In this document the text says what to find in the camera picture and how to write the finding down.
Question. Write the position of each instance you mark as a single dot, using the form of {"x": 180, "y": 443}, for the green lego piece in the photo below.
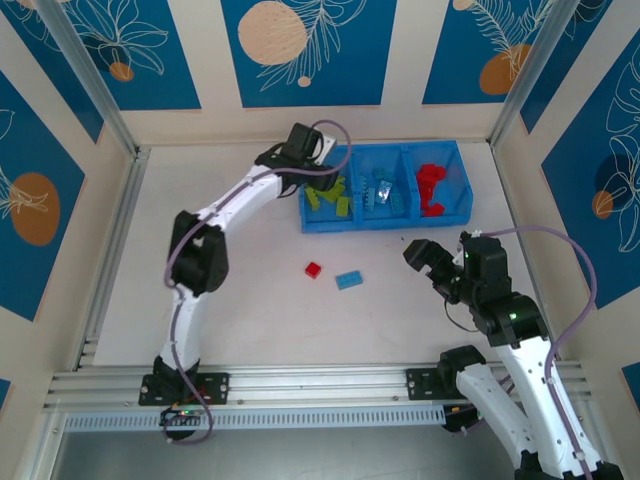
{"x": 339, "y": 181}

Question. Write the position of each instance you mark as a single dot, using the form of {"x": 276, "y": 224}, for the long lime green lego brick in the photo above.
{"x": 315, "y": 200}
{"x": 331, "y": 195}

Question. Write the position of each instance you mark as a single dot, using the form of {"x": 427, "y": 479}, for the small square green lego brick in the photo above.
{"x": 343, "y": 207}

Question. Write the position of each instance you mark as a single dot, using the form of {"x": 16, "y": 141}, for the small red lego piece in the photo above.
{"x": 434, "y": 211}

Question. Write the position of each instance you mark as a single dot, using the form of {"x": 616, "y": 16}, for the long narrow blue lego brick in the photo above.
{"x": 367, "y": 195}

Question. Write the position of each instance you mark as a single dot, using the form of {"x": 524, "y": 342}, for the blue arch lego brick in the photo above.
{"x": 384, "y": 174}

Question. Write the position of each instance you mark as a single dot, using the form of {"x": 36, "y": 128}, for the wide blue lego plate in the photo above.
{"x": 386, "y": 192}

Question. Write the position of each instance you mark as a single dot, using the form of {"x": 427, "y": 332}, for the large red lego piece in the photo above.
{"x": 431, "y": 175}

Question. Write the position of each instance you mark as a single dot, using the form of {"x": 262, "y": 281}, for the blue eight-stud lego brick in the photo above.
{"x": 396, "y": 204}

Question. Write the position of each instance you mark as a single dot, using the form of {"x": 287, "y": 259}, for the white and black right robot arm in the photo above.
{"x": 535, "y": 380}

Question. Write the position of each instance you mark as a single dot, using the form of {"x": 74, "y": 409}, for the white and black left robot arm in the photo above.
{"x": 185, "y": 320}

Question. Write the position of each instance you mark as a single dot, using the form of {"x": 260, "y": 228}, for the blue three-compartment plastic bin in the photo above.
{"x": 385, "y": 225}

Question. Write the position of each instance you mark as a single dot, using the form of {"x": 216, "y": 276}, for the square red lego brick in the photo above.
{"x": 313, "y": 270}

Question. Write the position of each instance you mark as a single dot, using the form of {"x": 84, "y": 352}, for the small electronics board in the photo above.
{"x": 180, "y": 416}

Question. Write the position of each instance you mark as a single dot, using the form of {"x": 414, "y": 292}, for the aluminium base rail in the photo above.
{"x": 310, "y": 385}

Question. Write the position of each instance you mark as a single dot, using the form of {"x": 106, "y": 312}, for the aluminium frame post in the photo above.
{"x": 530, "y": 65}
{"x": 95, "y": 80}

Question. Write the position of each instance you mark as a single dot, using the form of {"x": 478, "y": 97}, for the aluminium side rail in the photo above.
{"x": 115, "y": 250}

